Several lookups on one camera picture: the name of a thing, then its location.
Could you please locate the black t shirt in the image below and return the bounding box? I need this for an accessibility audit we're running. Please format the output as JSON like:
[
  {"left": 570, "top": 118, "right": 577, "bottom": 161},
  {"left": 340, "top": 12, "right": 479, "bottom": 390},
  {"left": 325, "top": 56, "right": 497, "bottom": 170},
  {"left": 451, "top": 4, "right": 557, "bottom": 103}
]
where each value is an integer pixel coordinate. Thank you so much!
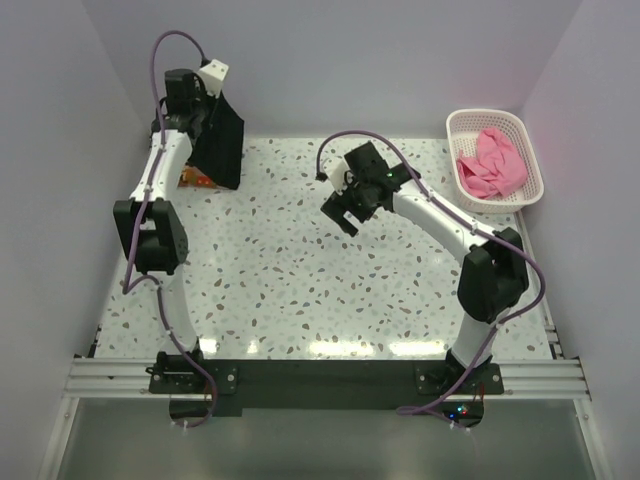
[{"left": 189, "top": 93, "right": 245, "bottom": 190}]

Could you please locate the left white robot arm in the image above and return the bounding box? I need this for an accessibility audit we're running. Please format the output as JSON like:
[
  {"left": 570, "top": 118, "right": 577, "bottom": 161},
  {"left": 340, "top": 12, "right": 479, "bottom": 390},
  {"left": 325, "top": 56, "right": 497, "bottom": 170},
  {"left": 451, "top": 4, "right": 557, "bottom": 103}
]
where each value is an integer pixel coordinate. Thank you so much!
[{"left": 113, "top": 69, "right": 217, "bottom": 395}]

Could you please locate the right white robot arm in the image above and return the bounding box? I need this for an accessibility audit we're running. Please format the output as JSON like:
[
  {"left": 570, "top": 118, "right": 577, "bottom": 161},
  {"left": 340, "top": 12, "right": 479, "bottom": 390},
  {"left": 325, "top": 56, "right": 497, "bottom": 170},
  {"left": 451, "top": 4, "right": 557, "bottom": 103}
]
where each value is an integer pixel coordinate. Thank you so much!
[{"left": 316, "top": 142, "right": 529, "bottom": 393}]

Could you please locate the folded pink printed t shirt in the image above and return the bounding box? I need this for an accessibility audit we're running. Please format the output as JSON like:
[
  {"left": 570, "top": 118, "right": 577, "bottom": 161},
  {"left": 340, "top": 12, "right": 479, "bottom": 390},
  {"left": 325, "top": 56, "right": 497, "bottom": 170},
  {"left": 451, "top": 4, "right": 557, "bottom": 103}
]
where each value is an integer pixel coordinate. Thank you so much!
[{"left": 178, "top": 166, "right": 217, "bottom": 189}]

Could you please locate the white plastic laundry basket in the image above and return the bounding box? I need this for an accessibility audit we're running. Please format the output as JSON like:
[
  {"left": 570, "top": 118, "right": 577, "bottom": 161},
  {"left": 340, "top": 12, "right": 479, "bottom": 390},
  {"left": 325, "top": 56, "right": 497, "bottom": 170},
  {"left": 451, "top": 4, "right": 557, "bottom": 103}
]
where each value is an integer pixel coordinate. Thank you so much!
[{"left": 446, "top": 108, "right": 544, "bottom": 214}]

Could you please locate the pink crumpled t shirt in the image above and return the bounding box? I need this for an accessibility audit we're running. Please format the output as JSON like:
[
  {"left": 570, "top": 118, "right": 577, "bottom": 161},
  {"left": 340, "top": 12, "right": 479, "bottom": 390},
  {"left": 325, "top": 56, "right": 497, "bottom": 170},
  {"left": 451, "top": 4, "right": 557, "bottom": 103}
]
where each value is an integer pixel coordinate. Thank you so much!
[{"left": 456, "top": 127, "right": 528, "bottom": 200}]

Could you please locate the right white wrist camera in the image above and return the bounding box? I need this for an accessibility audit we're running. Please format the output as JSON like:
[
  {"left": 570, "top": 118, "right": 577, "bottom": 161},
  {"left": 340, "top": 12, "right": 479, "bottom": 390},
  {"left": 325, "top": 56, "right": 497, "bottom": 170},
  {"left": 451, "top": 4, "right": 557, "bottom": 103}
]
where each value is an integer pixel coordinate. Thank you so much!
[{"left": 324, "top": 159, "right": 350, "bottom": 195}]

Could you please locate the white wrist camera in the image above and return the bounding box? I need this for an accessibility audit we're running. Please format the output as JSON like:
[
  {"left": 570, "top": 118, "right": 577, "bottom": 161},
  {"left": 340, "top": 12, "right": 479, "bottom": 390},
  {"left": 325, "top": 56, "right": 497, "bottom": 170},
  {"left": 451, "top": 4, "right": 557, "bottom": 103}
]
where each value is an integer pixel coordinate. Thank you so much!
[
  {"left": 324, "top": 159, "right": 350, "bottom": 195},
  {"left": 197, "top": 59, "right": 229, "bottom": 97}
]

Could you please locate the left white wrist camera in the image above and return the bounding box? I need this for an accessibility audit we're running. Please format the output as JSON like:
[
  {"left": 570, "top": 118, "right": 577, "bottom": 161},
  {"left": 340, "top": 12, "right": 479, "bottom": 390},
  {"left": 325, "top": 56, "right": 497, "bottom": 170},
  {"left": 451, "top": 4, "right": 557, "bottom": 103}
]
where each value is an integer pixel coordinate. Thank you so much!
[{"left": 197, "top": 59, "right": 229, "bottom": 97}]

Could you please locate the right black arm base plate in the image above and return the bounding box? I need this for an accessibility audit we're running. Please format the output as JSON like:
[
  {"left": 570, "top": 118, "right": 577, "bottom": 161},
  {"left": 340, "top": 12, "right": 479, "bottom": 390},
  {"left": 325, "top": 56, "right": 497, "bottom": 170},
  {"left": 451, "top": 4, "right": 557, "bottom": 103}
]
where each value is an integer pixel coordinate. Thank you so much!
[{"left": 415, "top": 360, "right": 505, "bottom": 396}]

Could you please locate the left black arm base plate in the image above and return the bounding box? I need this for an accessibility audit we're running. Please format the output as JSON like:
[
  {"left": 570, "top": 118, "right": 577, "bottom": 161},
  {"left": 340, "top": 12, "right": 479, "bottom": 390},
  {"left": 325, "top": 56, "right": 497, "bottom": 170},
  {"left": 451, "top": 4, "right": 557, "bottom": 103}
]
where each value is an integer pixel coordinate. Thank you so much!
[{"left": 145, "top": 360, "right": 239, "bottom": 395}]

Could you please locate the aluminium front rail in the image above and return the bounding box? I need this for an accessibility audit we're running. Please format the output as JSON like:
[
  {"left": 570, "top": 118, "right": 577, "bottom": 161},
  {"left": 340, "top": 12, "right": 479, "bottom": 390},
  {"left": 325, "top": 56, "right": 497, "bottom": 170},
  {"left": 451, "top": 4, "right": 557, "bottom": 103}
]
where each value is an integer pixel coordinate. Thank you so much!
[{"left": 63, "top": 358, "right": 590, "bottom": 400}]

